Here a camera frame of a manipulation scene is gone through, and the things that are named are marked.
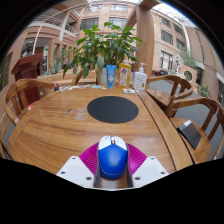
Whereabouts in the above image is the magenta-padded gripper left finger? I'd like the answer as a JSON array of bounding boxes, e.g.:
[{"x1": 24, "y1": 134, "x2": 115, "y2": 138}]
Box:
[{"x1": 55, "y1": 142, "x2": 101, "y2": 189}]

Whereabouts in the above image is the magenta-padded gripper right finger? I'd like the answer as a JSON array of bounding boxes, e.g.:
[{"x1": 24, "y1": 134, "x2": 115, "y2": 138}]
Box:
[{"x1": 125, "y1": 143, "x2": 170, "y2": 189}]

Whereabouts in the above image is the blue and white computer mouse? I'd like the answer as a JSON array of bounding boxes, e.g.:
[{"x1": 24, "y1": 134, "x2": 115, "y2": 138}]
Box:
[{"x1": 97, "y1": 135, "x2": 129, "y2": 181}]

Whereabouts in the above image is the round black mouse pad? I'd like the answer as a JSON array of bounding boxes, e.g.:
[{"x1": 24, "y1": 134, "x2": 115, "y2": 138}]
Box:
[{"x1": 86, "y1": 95, "x2": 140, "y2": 124}]

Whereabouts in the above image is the black box with white edge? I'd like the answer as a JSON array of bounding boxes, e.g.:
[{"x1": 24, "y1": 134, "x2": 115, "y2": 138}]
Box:
[{"x1": 176, "y1": 119, "x2": 202, "y2": 150}]

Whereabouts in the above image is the wooden armchair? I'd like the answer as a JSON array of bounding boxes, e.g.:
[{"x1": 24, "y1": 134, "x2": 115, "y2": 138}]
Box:
[
  {"x1": 3, "y1": 78, "x2": 56, "y2": 126},
  {"x1": 144, "y1": 74, "x2": 194, "y2": 109},
  {"x1": 71, "y1": 68, "x2": 98, "y2": 86},
  {"x1": 164, "y1": 96, "x2": 224, "y2": 164},
  {"x1": 0, "y1": 139, "x2": 8, "y2": 160}
]

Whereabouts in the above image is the small clear plastic packet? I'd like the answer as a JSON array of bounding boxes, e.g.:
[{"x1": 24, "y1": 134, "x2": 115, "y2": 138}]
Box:
[{"x1": 122, "y1": 87, "x2": 137, "y2": 94}]

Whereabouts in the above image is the white pump bottle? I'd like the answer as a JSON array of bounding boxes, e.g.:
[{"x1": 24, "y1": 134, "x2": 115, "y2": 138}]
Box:
[{"x1": 132, "y1": 62, "x2": 148, "y2": 94}]

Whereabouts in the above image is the yellow flowering plant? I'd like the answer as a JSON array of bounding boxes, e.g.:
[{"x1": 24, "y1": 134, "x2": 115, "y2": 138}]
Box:
[{"x1": 198, "y1": 83, "x2": 209, "y2": 98}]

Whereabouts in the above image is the yellow dish soap bottle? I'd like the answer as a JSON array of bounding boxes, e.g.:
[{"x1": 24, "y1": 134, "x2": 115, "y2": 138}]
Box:
[{"x1": 117, "y1": 57, "x2": 133, "y2": 89}]

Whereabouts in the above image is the blue squeeze tube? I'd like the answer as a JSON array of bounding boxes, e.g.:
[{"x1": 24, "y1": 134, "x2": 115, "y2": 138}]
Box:
[{"x1": 105, "y1": 64, "x2": 118, "y2": 89}]

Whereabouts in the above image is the spiky agave plant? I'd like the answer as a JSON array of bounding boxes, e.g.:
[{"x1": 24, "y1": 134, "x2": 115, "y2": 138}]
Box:
[{"x1": 43, "y1": 59, "x2": 64, "y2": 76}]

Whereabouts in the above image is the white statue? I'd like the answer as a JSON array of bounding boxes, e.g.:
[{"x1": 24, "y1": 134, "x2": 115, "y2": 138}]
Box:
[{"x1": 174, "y1": 54, "x2": 185, "y2": 75}]

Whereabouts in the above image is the dark red wooden lectern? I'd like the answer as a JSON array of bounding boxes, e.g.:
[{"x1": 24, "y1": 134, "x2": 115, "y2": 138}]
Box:
[{"x1": 10, "y1": 53, "x2": 44, "y2": 106}]

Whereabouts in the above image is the green plant in white pot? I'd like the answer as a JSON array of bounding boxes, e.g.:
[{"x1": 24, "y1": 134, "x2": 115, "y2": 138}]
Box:
[{"x1": 62, "y1": 21, "x2": 144, "y2": 86}]

